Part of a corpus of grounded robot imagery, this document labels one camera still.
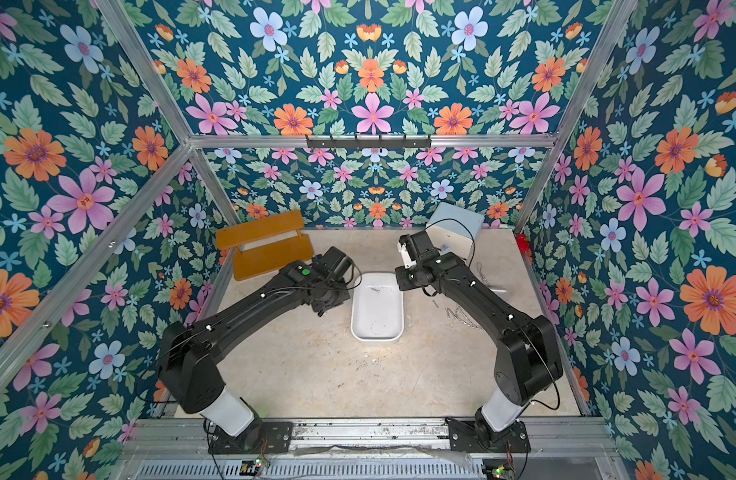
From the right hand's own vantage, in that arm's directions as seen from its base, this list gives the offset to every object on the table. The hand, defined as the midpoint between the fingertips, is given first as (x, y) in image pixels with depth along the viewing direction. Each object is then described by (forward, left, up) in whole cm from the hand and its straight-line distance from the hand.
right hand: (405, 273), depth 86 cm
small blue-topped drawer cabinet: (+19, -16, -1) cm, 25 cm away
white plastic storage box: (-4, +9, -16) cm, 18 cm away
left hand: (-7, +15, -1) cm, 17 cm away
